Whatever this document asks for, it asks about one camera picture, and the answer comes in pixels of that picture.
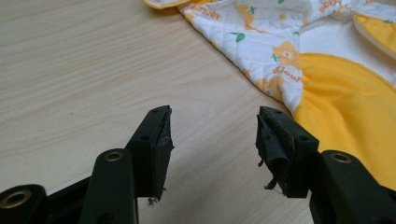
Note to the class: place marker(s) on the white and yellow flower-print garment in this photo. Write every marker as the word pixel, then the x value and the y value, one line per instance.
pixel 327 77

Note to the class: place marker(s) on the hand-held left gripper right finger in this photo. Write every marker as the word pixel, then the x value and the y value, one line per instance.
pixel 285 152

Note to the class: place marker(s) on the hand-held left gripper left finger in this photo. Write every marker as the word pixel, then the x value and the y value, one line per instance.
pixel 151 155

